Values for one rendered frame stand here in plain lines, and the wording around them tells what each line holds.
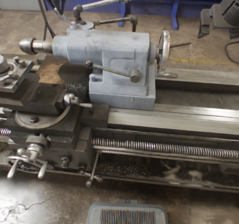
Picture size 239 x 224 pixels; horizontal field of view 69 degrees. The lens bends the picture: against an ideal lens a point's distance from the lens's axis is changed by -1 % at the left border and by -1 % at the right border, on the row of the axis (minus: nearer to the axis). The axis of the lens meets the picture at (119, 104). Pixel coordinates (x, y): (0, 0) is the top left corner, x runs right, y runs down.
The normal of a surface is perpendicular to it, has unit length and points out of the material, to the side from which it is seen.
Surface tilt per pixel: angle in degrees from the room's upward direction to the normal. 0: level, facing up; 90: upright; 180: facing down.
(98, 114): 0
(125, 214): 0
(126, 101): 90
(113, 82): 66
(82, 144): 0
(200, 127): 36
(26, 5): 90
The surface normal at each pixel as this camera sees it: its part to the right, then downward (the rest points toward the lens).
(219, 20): -0.02, -0.16
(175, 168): 0.00, -0.63
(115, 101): -0.11, 0.77
